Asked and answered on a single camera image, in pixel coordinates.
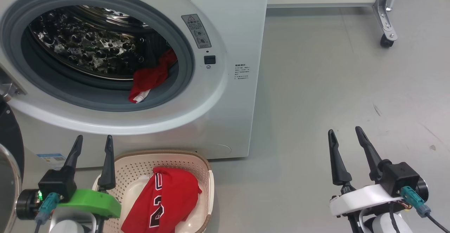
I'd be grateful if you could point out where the dark round washing machine door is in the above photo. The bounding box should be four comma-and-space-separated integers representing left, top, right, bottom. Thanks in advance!
0, 98, 25, 233

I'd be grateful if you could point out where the white front-load washing machine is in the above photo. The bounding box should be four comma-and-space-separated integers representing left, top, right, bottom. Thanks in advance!
0, 0, 270, 169

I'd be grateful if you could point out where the blue energy label sticker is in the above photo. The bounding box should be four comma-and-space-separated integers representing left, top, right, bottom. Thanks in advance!
36, 153, 68, 170

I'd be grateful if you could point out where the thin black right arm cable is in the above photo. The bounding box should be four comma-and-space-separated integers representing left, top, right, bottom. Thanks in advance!
388, 201, 402, 233

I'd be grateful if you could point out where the red garment with white trim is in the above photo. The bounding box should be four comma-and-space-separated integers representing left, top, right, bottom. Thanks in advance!
128, 48, 178, 104

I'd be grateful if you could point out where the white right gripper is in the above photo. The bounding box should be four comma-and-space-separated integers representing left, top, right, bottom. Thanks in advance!
327, 126, 405, 217

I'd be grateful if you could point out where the red jersey with black number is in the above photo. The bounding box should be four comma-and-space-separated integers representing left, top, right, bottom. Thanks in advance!
121, 167, 204, 233

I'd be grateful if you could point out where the left arm cable teal connector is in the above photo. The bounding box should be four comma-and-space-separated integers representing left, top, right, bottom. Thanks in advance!
34, 192, 61, 233

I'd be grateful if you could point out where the grey metal caster leg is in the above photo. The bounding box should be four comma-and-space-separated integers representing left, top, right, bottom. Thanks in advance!
372, 0, 403, 48

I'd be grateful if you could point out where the grey warning label sticker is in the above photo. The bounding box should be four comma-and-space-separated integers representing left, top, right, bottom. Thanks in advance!
181, 14, 212, 50

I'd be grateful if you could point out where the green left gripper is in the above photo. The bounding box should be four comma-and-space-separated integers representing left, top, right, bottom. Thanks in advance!
56, 135, 122, 219

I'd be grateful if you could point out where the cream perforated laundry basket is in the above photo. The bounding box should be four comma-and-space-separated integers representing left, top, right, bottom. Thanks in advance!
92, 150, 215, 233

